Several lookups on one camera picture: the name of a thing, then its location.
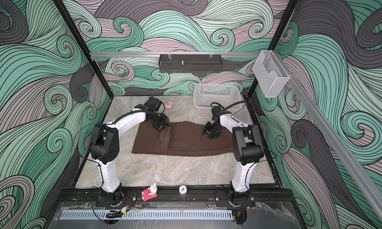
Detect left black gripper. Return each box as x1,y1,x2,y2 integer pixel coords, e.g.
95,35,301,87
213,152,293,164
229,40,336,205
149,113,171,131

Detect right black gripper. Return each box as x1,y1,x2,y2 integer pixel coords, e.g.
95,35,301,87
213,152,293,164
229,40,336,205
202,121,224,139

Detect brown trousers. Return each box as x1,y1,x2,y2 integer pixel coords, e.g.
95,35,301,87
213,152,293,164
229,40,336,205
132,121,233,157

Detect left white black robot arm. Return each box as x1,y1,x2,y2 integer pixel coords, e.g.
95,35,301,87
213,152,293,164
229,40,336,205
88,96,169,206

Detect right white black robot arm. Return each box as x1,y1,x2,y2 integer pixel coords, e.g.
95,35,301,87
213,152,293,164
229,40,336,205
203,100,269,207

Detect small pink white cupcake toy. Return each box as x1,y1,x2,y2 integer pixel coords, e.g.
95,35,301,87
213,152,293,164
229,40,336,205
165,101,173,108

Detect white plastic laundry basket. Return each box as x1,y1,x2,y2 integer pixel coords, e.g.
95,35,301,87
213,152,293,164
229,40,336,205
193,83,243,113

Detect pink card with bunny figure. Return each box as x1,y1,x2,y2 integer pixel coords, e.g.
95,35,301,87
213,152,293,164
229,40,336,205
141,182,158,201

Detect black perforated wall tray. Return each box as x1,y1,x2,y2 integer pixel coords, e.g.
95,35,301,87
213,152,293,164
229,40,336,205
158,55,223,74

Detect clear acrylic wall box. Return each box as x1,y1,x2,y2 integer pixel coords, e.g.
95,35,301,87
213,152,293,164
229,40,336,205
252,50,289,98

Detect aluminium wall rail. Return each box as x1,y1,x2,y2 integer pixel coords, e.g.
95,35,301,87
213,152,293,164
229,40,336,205
89,51,260,59

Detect black front mounting rail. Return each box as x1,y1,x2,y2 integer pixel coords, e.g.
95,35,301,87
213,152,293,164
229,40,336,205
54,185,296,208

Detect white slotted cable duct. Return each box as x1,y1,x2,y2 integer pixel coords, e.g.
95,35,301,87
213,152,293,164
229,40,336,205
59,209,233,221

